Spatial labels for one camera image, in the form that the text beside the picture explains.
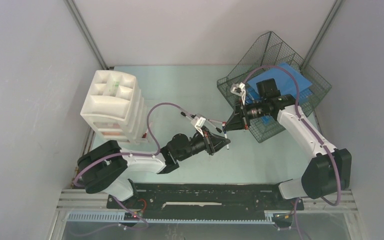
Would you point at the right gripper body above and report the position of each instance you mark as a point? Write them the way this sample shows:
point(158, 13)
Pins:
point(246, 117)

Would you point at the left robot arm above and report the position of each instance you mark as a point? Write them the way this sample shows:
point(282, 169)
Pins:
point(104, 168)

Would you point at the green wire mesh organizer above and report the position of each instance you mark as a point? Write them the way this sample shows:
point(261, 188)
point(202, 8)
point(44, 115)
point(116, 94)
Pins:
point(270, 49)

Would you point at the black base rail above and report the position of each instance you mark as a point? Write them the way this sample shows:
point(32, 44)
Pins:
point(207, 202)

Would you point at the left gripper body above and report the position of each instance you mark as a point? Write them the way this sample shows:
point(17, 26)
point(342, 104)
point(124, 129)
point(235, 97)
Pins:
point(205, 131)

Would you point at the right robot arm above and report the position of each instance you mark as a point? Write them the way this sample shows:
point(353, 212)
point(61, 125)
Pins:
point(328, 170)

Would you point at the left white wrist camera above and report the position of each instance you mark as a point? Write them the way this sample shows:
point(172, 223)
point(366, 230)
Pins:
point(198, 122)

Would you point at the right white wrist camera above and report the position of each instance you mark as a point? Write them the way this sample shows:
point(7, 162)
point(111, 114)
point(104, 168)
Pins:
point(239, 89)

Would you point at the black cap marker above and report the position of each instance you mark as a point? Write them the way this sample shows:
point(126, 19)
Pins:
point(216, 126)
point(189, 117)

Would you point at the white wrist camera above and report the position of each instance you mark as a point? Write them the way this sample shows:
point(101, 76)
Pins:
point(239, 89)
point(198, 122)

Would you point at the blue cap marker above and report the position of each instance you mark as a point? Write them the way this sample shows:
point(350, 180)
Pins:
point(226, 136)

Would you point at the white plastic drawer organizer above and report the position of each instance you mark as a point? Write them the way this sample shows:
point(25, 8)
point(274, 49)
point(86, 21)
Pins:
point(115, 109)

